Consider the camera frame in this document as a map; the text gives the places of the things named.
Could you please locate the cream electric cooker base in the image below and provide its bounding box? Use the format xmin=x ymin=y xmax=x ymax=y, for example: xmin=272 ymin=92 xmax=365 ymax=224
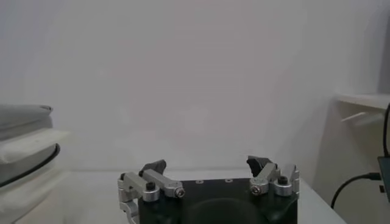
xmin=0 ymin=144 xmax=73 ymax=224

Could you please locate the white side desk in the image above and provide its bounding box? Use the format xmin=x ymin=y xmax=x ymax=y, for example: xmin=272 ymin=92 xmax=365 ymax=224
xmin=313 ymin=93 xmax=390 ymax=224

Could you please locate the stainless steel steamer basket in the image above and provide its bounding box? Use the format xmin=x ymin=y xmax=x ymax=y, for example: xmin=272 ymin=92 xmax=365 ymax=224
xmin=0 ymin=105 xmax=73 ymax=183

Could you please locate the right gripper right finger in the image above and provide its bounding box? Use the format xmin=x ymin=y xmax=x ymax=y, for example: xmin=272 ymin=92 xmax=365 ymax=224
xmin=246 ymin=155 xmax=301 ymax=198

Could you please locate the black power adapter with cable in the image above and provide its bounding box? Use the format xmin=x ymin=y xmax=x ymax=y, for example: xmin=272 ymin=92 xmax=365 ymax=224
xmin=330 ymin=103 xmax=390 ymax=210

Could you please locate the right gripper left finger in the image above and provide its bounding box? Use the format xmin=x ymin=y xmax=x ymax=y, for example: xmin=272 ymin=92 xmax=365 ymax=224
xmin=117 ymin=159 xmax=186 ymax=203

